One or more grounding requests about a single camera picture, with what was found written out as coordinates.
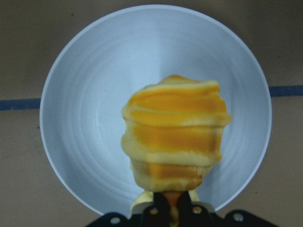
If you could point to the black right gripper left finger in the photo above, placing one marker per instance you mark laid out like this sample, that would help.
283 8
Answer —
146 214

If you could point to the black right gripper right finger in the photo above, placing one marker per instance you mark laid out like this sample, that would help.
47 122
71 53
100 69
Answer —
197 215

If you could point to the orange striped bread roll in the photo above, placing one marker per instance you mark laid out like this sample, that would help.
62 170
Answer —
173 133

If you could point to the blue plate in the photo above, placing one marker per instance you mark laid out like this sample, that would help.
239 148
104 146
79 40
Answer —
103 65

